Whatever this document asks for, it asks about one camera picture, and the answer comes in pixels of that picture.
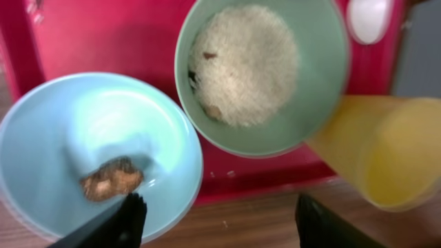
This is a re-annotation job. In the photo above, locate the white plastic spoon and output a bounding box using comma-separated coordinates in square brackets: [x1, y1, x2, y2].
[347, 0, 394, 45]

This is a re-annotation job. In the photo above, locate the light blue bowl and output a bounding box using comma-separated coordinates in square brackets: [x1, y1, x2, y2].
[1, 72, 203, 242]

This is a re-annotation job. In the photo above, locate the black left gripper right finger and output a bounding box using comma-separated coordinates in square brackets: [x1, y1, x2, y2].
[296, 194, 384, 248]

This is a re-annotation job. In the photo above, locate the red serving tray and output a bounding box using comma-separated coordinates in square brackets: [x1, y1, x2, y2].
[1, 1, 404, 200]

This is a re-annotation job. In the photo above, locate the yellow plastic cup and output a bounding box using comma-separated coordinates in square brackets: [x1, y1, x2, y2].
[306, 95, 440, 211]

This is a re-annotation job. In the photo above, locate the green bowl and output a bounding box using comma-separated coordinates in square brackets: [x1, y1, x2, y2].
[174, 0, 351, 158]

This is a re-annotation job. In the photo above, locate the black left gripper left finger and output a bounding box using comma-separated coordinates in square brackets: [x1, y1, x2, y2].
[48, 193, 147, 248]

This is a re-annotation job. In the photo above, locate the grey dishwasher rack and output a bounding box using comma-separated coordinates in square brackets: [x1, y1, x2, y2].
[391, 0, 440, 98]

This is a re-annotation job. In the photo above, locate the brown food scrap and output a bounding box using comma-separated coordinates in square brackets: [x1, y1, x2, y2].
[79, 156, 144, 202]

